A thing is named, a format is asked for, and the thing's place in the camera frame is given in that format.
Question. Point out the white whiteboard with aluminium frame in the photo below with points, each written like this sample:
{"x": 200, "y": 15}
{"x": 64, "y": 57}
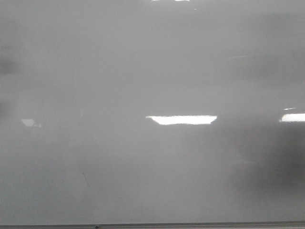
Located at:
{"x": 151, "y": 111}

